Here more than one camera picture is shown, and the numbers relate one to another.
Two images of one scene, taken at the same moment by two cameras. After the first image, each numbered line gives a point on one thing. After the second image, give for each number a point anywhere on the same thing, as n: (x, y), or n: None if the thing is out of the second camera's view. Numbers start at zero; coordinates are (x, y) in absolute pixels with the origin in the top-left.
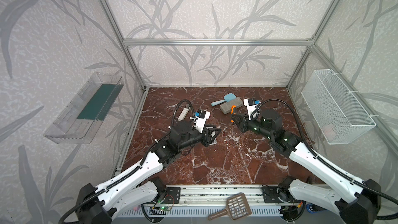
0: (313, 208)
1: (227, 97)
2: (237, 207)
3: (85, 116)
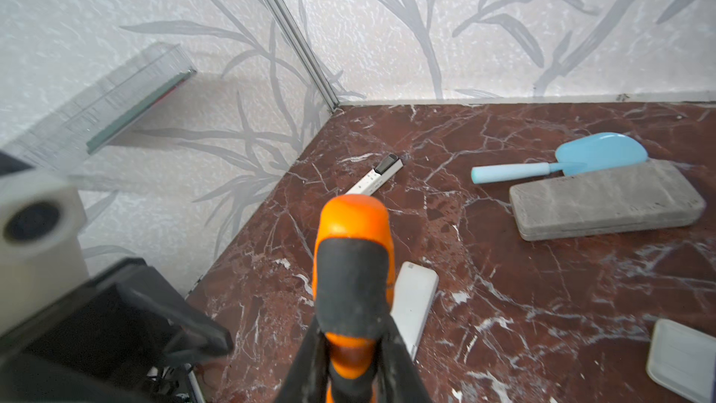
0: None
1: (574, 154)
2: None
3: (64, 138)
